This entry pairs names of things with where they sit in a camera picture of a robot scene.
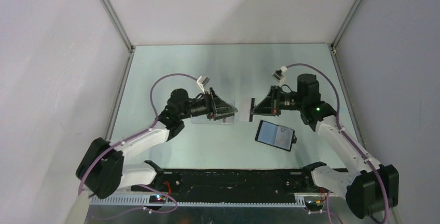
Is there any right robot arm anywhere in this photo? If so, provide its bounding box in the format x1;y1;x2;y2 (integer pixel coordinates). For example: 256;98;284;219
250;74;400;219

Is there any aluminium frame post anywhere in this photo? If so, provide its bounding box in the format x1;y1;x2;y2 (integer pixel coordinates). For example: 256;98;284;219
331;0;363;52
86;0;135;53

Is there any controller board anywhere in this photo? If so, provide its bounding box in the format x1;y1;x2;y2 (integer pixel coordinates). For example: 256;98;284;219
148;194;169;205
304;200;326;213

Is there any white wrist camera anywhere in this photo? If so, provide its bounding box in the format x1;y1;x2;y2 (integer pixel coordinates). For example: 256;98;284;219
196;75;210;94
272;66;288;86

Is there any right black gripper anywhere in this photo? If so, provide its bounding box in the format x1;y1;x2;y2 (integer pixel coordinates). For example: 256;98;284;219
251;86;305;116

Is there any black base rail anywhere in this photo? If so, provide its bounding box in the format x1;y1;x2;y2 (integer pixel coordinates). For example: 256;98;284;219
149;169;322;204

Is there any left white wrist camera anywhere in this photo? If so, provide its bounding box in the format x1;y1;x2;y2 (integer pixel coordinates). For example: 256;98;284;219
196;75;210;94

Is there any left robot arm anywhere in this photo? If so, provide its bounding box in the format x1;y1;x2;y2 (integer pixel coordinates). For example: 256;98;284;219
75;89;238;199

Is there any clear plastic card tray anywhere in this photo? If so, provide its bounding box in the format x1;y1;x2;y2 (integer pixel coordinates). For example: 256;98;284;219
190;100;237;125

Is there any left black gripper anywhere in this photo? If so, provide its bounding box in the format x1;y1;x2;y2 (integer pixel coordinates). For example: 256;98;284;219
180;88;237;121

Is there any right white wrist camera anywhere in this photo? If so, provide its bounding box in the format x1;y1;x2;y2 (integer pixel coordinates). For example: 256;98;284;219
272;66;288;86

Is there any left controller board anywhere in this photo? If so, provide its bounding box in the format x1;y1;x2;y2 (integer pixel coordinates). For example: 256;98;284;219
148;194;169;205

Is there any right aluminium frame post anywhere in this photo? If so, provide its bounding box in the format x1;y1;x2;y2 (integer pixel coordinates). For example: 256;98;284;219
331;0;363;52

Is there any right controller board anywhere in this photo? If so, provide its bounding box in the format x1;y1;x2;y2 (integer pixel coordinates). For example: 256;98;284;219
304;200;326;213

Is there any left aluminium frame post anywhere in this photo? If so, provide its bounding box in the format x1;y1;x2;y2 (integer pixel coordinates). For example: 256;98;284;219
86;0;135;53

